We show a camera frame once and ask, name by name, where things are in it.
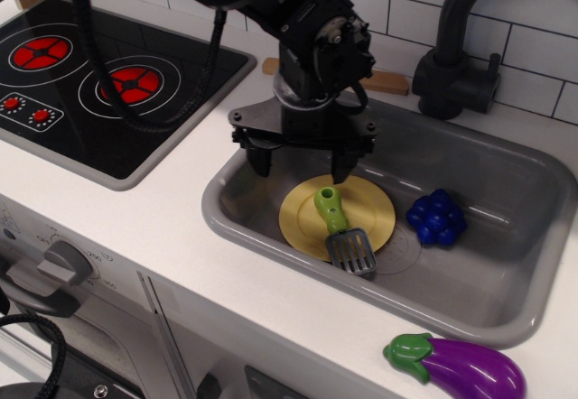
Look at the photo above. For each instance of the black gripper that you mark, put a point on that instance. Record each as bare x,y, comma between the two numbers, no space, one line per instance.
266,126

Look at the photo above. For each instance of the green handled grey spatula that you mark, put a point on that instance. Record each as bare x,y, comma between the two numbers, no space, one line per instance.
348,247

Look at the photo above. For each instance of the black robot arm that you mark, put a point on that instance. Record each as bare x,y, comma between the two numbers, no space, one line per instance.
319,100

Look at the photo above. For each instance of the yellow round plate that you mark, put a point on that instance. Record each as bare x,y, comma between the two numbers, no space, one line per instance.
307,218

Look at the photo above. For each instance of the grey plastic sink basin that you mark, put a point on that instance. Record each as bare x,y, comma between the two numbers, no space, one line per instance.
491,286

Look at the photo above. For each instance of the wooden block strip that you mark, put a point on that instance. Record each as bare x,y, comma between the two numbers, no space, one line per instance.
379,81

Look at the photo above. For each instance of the blue toy grapes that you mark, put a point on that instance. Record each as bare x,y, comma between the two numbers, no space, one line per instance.
437,219

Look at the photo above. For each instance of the dark grey faucet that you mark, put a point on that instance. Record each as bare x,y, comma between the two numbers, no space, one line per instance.
444,78

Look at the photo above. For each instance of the black toy stovetop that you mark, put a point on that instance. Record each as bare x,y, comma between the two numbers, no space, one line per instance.
53,106

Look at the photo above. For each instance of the grey oven knob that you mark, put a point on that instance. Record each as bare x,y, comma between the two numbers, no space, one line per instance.
62,262

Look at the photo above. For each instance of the purple toy eggplant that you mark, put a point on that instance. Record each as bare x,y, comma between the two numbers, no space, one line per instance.
462,369

